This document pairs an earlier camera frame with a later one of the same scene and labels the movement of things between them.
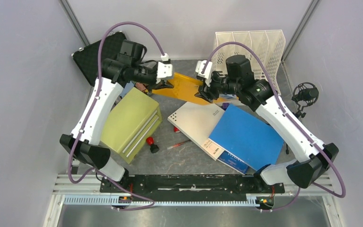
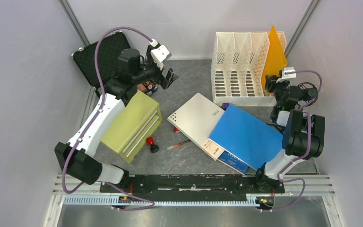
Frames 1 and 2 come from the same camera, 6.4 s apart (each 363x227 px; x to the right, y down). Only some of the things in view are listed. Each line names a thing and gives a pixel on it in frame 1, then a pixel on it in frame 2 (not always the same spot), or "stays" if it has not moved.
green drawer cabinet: (135, 116) stays
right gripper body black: (219, 85) to (277, 89)
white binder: (196, 121) stays
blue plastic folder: (249, 140) stays
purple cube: (225, 105) stays
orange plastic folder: (185, 87) to (275, 60)
